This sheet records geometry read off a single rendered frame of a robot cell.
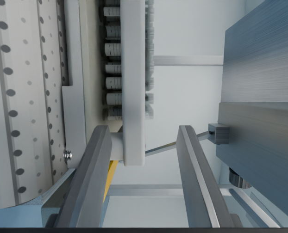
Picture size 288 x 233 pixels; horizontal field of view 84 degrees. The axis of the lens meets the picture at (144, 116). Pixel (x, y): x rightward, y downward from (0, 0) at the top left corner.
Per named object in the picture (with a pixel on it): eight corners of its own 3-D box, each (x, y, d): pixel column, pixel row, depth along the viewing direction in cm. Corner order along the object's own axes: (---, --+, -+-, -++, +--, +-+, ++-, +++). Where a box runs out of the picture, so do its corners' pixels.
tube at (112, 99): (87, 93, 18) (153, 93, 18) (88, 104, 18) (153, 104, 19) (84, 93, 17) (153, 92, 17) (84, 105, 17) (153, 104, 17)
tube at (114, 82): (87, 77, 18) (153, 77, 18) (87, 89, 18) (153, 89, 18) (83, 76, 17) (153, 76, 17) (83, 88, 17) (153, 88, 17)
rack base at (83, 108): (111, 13, 35) (122, 13, 35) (114, 121, 38) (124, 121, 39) (42, -170, 11) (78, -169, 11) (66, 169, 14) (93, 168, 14)
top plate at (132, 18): (134, 12, 35) (143, 12, 35) (135, 121, 39) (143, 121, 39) (115, -170, 11) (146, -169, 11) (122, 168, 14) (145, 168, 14)
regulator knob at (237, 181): (235, 190, 24) (263, 190, 24) (236, 174, 24) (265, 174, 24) (224, 178, 27) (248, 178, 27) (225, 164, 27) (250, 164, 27)
